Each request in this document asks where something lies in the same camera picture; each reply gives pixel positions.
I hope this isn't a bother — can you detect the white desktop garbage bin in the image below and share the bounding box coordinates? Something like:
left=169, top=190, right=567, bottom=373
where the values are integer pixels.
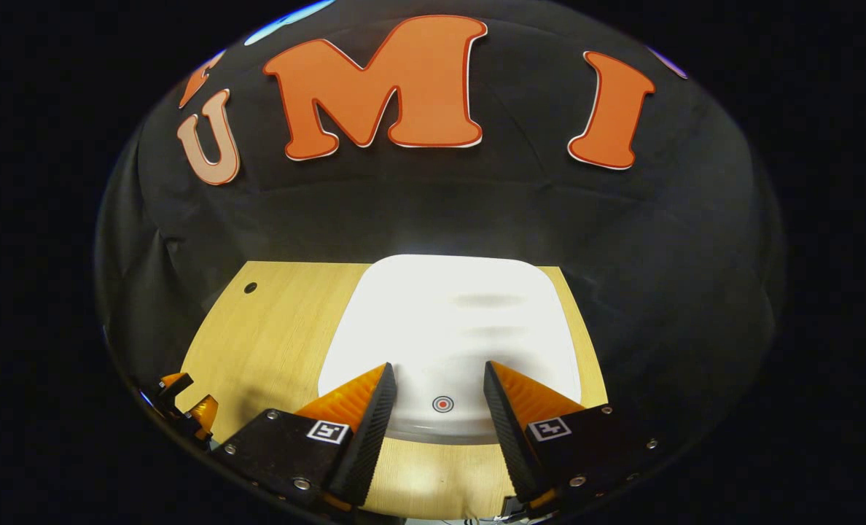
left=318, top=254, right=583, bottom=446

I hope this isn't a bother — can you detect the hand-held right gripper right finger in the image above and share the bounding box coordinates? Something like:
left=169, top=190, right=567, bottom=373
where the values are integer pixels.
left=484, top=360, right=660, bottom=511

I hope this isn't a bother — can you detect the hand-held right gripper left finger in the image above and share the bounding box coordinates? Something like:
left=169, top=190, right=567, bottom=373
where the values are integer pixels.
left=211, top=362, right=397, bottom=508

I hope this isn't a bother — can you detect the wooden desktop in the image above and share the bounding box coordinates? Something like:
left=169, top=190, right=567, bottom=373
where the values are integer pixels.
left=178, top=261, right=609, bottom=520

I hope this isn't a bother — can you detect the black backdrop cloth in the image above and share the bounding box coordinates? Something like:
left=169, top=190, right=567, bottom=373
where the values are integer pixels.
left=94, top=0, right=784, bottom=453

